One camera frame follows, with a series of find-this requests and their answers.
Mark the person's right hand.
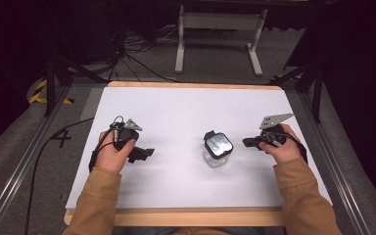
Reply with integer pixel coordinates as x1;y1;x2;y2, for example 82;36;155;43
258;122;305;165

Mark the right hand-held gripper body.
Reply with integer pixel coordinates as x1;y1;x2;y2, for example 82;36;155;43
258;112;296;149

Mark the bundle of floor cables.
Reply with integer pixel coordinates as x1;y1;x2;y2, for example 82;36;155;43
77;23;182;84

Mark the white metal desk frame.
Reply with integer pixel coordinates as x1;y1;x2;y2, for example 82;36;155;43
174;4;269;77

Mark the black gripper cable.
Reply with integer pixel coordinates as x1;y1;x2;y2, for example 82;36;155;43
88;127;117;173
281;131;309;165

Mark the black tripod stand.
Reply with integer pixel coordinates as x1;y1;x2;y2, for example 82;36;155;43
267;58;324;124
42;48;110;118

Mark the clear jar with black lid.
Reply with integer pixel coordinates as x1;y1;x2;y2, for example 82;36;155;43
202;129;235;169

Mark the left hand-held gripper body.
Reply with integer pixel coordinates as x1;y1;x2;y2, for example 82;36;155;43
109;115;144;152

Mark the yellow black hazard tape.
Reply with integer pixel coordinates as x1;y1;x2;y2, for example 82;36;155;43
28;78;75;106

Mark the black cable on floor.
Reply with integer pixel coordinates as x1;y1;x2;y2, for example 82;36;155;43
23;117;95;235

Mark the person's left hand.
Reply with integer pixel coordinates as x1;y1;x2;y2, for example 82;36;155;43
94;129;138;174

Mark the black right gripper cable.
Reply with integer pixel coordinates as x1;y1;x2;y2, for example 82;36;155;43
281;131;309;165

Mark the aluminium frame rail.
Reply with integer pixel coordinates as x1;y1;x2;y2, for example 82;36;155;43
0;85;72;235
296;91;376;235

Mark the white table cover sheet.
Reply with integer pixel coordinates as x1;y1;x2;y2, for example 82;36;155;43
65;86;333;210

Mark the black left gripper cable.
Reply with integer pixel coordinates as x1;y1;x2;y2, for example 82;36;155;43
88;127;117;173

